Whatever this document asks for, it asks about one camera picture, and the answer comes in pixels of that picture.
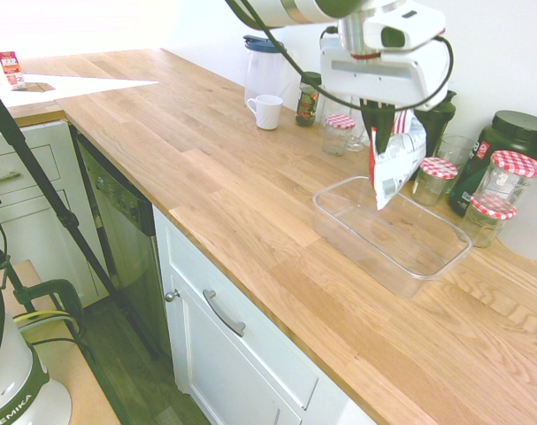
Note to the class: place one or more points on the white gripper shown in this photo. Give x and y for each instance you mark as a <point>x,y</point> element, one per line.
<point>383,79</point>

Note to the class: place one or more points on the red white chip bag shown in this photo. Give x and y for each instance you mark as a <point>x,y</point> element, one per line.
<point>396,168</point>

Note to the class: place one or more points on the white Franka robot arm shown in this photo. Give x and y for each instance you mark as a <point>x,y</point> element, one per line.
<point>272,11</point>

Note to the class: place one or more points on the clear plastic rectangular container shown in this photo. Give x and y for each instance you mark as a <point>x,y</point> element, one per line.
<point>383,248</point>

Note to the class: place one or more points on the tall glass mug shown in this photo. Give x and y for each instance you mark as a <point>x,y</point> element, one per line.
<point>358,133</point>

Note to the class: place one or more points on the glass jar red checkered lid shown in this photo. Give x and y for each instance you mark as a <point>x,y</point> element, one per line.
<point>437,170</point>
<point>489,217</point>
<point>339,121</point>

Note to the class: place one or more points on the black shaker bottle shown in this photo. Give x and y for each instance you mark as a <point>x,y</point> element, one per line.
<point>440,124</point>

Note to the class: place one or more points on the spice jar dark green lid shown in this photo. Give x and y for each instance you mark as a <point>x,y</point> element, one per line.
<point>307,106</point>

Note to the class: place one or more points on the clear glass tumbler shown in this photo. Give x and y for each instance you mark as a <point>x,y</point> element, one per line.
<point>457,148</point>

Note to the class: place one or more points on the white ceramic mug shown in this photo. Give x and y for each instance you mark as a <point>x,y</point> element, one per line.
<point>268,113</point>

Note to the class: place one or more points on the clear pitcher blue lid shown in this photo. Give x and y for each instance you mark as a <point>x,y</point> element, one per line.
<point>261,75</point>

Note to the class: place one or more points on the large dark protein tub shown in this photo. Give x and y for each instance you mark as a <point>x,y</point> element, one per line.
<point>516,133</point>

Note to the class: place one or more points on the large glass jar checkered lid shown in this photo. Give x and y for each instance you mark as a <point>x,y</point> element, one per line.
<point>513,166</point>

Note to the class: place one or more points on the silver cabinet knob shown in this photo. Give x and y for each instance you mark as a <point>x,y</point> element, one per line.
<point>173,295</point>

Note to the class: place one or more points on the stainless steel dishwasher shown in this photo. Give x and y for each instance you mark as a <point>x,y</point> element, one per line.
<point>126,248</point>

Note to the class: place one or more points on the white base cabinet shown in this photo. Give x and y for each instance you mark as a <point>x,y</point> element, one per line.
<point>33,208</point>
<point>232,372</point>

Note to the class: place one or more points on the black tripod stand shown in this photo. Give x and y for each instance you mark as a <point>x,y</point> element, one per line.
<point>38,172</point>

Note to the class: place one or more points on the green C-clamp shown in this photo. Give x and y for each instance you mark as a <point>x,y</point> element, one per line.
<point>69,294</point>

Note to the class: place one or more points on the red carton box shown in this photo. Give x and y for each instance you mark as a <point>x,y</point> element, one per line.
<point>11,68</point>

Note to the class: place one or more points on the wooden robot mounting board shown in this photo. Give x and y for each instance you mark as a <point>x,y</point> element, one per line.
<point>69,380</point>

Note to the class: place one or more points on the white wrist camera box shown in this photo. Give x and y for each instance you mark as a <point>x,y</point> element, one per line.
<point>418,26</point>

